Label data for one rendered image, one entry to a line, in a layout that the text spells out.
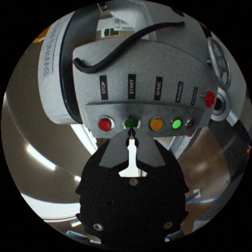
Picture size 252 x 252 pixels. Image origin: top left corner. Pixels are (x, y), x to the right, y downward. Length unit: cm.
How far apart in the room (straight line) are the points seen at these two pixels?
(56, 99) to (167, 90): 25
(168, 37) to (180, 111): 17
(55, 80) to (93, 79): 10
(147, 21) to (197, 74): 17
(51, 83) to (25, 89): 257
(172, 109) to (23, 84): 287
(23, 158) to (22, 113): 112
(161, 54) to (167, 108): 11
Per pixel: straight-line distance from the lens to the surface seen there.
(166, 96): 16
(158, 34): 20
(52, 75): 23
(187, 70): 20
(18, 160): 272
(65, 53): 23
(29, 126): 271
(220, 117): 59
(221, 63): 26
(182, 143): 52
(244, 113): 63
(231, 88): 65
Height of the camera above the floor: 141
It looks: 1 degrees down
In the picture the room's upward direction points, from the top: 90 degrees counter-clockwise
